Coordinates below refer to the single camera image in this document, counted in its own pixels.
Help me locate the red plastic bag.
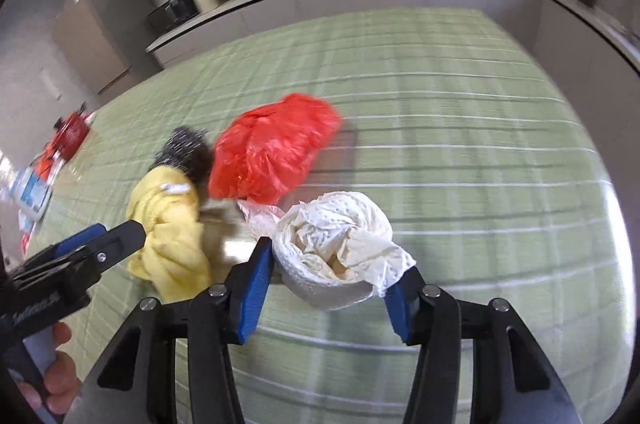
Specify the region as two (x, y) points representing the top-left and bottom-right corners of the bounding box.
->
(207, 94), (343, 205)

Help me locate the steel wool scrubber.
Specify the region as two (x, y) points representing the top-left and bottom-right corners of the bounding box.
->
(150, 126), (214, 184)

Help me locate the red packet on table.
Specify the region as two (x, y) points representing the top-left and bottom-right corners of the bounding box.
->
(51, 102), (90, 161)

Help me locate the white paper towel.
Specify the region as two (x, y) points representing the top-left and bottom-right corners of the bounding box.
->
(238, 191), (416, 311)

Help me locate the person's left hand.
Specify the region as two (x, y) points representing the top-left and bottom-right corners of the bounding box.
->
(16, 322), (82, 415)

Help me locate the black microwave oven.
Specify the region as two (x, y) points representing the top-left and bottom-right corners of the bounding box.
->
(148, 0), (200, 35)

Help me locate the yellow cloth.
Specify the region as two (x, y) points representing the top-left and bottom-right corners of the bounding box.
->
(126, 165), (213, 303)

